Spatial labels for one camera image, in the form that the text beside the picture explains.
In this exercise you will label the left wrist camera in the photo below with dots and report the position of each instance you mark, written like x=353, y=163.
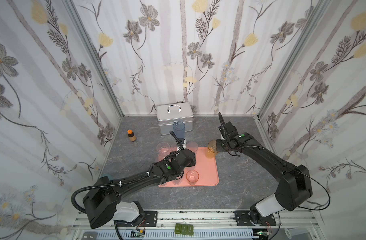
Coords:
x=183, y=142

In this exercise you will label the clear glass five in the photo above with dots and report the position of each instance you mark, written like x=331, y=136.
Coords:
x=178, y=181

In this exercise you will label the brown bottle orange cap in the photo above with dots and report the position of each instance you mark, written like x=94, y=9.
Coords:
x=131, y=136

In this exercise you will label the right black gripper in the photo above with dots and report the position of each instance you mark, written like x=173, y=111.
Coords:
x=226, y=133

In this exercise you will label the pink plastic cup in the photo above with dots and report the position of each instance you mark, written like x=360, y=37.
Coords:
x=192, y=177

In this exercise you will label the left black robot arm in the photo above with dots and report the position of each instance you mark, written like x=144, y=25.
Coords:
x=99, y=201

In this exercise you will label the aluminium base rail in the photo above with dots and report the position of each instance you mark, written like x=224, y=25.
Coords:
x=228, y=224

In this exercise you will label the clear glass one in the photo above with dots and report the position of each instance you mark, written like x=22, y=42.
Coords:
x=163, y=149

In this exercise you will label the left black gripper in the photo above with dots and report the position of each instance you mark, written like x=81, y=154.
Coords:
x=181, y=147

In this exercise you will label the yellow plastic tumbler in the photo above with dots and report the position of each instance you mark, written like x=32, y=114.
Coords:
x=212, y=151

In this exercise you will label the blue plastic tumbler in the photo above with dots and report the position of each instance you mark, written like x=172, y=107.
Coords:
x=179, y=129

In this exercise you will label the frosted white cup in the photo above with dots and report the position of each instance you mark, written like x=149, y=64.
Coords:
x=192, y=146

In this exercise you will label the silver aluminium case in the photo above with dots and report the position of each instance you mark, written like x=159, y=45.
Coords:
x=167, y=115

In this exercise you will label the green terminal block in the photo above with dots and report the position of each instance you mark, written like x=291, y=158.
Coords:
x=184, y=229

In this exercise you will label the pink plastic tray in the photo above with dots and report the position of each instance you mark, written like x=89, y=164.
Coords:
x=207, y=169

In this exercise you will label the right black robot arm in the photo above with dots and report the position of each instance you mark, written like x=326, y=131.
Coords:
x=294, y=182

